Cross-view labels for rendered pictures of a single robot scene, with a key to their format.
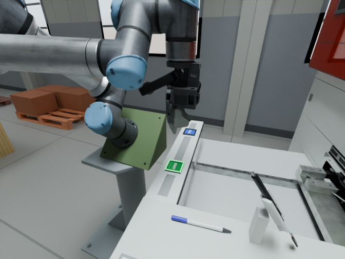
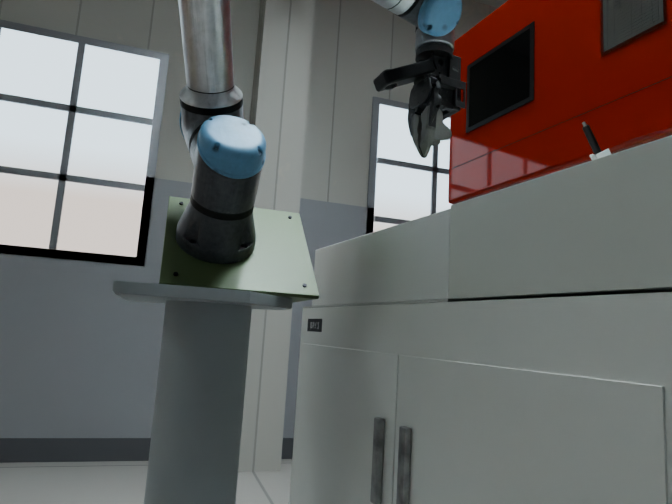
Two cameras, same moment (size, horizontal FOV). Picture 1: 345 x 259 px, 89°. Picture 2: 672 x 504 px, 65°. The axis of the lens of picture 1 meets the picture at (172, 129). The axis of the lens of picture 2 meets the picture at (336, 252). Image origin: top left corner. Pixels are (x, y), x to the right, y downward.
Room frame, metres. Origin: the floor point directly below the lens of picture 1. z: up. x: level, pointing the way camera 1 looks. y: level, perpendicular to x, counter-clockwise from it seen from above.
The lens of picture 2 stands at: (-0.14, 0.72, 0.76)
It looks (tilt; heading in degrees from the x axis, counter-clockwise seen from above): 9 degrees up; 319
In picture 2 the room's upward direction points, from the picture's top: 4 degrees clockwise
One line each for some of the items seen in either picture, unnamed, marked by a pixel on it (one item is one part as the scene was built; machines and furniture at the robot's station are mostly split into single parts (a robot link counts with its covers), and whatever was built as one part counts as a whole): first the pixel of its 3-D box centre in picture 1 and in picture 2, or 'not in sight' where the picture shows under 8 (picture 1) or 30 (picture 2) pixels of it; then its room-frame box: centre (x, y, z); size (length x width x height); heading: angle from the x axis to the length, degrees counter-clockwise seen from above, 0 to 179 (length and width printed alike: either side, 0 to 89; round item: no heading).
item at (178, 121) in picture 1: (178, 122); (437, 132); (0.46, -0.02, 1.14); 0.06 x 0.03 x 0.09; 73
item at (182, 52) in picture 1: (180, 51); (433, 44); (0.48, -0.02, 1.33); 0.08 x 0.08 x 0.05
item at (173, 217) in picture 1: (200, 224); not in sight; (0.26, -0.07, 0.97); 0.14 x 0.01 x 0.01; 75
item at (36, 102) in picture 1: (58, 104); not in sight; (3.17, 2.15, 0.24); 1.28 x 0.88 x 0.47; 67
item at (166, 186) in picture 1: (182, 161); (385, 270); (0.60, -0.04, 0.89); 0.55 x 0.09 x 0.14; 163
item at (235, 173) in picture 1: (254, 177); not in sight; (0.56, -0.35, 0.84); 0.50 x 0.02 x 0.03; 73
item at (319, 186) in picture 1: (320, 186); not in sight; (0.45, -0.52, 0.89); 0.08 x 0.03 x 0.03; 73
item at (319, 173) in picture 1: (311, 171); not in sight; (0.53, -0.54, 0.89); 0.08 x 0.03 x 0.03; 73
